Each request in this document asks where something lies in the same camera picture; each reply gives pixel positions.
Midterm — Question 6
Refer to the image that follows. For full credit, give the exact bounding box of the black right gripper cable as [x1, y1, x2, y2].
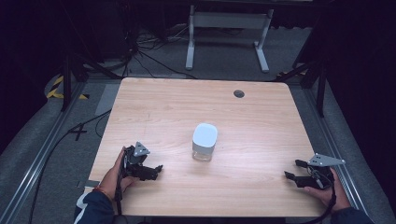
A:
[306, 174, 338, 224]

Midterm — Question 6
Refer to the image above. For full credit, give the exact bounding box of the grey floor sheet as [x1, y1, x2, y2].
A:
[94, 83, 121, 117]

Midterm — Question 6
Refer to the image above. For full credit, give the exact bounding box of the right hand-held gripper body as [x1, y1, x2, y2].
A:
[298, 152, 347, 191]

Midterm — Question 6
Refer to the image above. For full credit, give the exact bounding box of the bundle of black floor cables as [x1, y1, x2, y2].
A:
[122, 26, 199, 80]

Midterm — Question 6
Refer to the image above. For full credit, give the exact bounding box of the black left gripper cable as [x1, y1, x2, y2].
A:
[113, 147, 129, 217]

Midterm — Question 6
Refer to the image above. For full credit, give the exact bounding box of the white jar lid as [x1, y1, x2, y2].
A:
[191, 122, 219, 156]

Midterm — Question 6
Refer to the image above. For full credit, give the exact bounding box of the long black floor cable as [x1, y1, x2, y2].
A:
[27, 109, 112, 224]

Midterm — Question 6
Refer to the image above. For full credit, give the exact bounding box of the aluminium floor rail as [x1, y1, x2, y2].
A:
[303, 87, 370, 217]
[0, 81, 89, 224]

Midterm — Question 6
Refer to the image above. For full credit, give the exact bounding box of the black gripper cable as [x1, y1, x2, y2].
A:
[306, 174, 338, 224]
[113, 147, 129, 217]

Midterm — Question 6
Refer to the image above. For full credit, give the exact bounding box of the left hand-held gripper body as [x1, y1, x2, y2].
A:
[122, 141, 151, 181]

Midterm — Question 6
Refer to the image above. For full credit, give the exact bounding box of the person's right hand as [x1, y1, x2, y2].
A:
[303, 167, 352, 213]

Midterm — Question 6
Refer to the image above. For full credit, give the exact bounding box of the person's left hand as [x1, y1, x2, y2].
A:
[98, 146, 140, 201]

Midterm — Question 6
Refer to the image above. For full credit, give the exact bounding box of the red wrist bracelet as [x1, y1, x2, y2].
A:
[92, 186, 114, 202]

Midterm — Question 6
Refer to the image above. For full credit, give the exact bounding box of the white metal table frame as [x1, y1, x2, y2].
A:
[185, 4, 276, 74]

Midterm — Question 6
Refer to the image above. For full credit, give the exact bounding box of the yellow black hazard tape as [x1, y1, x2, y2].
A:
[46, 75, 91, 101]

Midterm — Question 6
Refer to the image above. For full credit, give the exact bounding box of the clear glass jar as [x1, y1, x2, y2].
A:
[191, 148, 214, 162]

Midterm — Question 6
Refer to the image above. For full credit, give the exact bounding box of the black tripod stand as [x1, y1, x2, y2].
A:
[275, 57, 329, 119]
[60, 50, 123, 112]

